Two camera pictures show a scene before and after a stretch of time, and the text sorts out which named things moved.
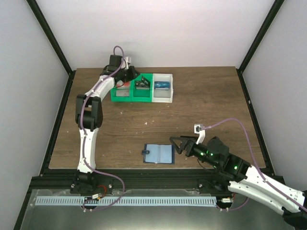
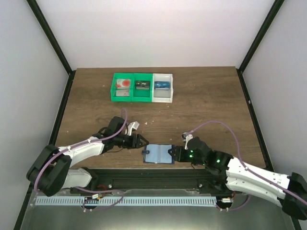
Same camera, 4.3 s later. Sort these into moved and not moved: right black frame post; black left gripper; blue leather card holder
Moved: black left gripper
Not moved: right black frame post; blue leather card holder
